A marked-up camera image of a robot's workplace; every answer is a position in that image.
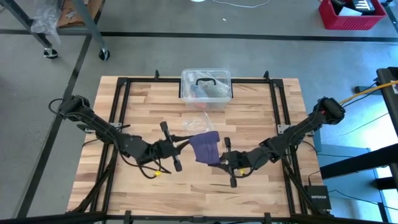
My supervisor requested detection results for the yellow cable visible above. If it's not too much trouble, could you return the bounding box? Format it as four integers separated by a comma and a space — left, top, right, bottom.
338, 80, 398, 106

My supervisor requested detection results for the crumpled clear plastic wrap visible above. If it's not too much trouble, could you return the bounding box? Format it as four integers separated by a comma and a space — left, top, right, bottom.
30, 0, 63, 45

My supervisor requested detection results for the clear plastic storage bin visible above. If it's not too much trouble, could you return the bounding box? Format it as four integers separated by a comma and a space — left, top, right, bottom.
180, 67, 233, 110

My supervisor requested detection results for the black device with keys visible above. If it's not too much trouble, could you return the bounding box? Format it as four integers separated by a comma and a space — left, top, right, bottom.
353, 0, 379, 12

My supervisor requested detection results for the black Netgear network switch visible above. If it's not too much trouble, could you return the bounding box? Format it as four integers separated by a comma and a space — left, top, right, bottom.
303, 185, 333, 211

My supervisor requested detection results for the white paper sheet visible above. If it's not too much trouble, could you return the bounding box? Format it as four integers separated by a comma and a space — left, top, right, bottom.
337, 6, 358, 17

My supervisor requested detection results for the clear plastic bag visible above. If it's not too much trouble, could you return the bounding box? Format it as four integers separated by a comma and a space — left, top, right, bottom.
181, 112, 216, 134

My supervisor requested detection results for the black desk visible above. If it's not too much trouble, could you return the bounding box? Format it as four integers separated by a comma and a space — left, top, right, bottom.
375, 66, 398, 187

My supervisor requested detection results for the red plastic basket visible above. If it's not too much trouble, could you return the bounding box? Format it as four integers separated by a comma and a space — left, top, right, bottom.
318, 0, 388, 31

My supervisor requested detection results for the purple elastic bandage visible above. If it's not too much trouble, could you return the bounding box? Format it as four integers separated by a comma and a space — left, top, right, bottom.
188, 130, 222, 166

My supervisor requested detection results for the thin white cable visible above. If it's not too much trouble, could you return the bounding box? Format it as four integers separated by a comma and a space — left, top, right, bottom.
211, 0, 272, 9

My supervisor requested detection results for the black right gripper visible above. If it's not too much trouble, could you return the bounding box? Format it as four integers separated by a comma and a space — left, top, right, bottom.
211, 136, 253, 189

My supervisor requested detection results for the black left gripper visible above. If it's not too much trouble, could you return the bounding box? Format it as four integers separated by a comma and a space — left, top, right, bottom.
145, 120, 195, 174

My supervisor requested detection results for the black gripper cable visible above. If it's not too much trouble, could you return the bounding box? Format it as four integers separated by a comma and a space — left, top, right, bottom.
119, 149, 172, 180
231, 166, 261, 180

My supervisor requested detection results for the grey wrapped item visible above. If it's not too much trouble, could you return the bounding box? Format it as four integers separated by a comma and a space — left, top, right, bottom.
205, 85, 229, 99

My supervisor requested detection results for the grey metal wheeled cart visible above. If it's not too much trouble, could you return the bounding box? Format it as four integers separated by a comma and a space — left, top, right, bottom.
0, 0, 111, 62

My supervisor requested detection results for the black metal beam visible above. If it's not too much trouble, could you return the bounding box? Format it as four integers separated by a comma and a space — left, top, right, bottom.
319, 143, 398, 180

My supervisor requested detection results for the brown cardboard box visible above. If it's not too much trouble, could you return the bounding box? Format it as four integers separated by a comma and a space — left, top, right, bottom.
57, 0, 104, 29

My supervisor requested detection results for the dark blue roll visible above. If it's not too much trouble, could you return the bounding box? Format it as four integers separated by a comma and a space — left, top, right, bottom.
190, 83, 208, 100

